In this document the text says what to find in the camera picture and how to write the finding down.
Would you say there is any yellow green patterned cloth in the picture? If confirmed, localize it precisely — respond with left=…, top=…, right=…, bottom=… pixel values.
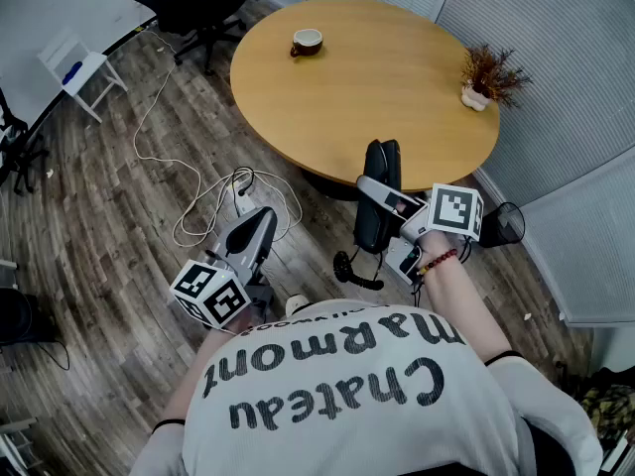
left=578, top=369, right=635, bottom=441

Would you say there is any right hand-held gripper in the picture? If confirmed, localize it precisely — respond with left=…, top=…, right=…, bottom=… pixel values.
left=355, top=175, right=485, bottom=287

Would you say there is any black swivel office chair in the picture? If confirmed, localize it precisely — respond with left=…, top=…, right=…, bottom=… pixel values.
left=117, top=0, right=251, bottom=77

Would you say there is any white stool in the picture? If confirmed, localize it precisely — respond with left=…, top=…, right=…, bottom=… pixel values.
left=37, top=26, right=129, bottom=124

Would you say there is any white power strip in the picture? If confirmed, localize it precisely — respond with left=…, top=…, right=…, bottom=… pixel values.
left=232, top=189, right=260, bottom=218

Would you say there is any black mesh wastebasket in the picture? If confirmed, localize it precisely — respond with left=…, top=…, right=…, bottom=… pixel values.
left=478, top=201, right=527, bottom=249

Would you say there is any black chair base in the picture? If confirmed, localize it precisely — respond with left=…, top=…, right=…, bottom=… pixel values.
left=0, top=86, right=51, bottom=197

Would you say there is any black bin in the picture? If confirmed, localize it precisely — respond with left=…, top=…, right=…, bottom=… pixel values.
left=0, top=288, right=57, bottom=345

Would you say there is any person's right forearm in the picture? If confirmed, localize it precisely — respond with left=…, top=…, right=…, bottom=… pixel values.
left=419, top=229, right=518, bottom=366

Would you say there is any brown and white cup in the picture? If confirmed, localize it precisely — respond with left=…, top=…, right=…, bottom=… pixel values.
left=290, top=28, right=324, bottom=60

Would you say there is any round wooden table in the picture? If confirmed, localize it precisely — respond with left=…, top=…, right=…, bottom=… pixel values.
left=229, top=0, right=501, bottom=202

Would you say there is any black telephone handset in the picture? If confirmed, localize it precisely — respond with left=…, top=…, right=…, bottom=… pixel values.
left=352, top=139, right=403, bottom=255

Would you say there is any brown plant in cream pot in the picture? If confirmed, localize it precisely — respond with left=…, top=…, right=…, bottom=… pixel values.
left=459, top=43, right=535, bottom=113

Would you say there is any person's left forearm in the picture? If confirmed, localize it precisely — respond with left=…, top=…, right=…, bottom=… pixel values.
left=159, top=309, right=255, bottom=423

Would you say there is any long white floor cable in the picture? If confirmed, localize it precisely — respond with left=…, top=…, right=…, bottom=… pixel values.
left=132, top=27, right=203, bottom=202

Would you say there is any white printed t-shirt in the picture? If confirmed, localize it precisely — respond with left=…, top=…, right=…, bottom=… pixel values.
left=128, top=298, right=604, bottom=476

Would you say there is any looped white floor cable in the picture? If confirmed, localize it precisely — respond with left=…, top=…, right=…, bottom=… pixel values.
left=172, top=168, right=305, bottom=249

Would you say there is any short black floor cable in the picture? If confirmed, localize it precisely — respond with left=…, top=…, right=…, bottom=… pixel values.
left=229, top=166, right=257, bottom=198

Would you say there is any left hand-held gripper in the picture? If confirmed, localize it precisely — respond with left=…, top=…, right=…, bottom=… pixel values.
left=170, top=206, right=279, bottom=329

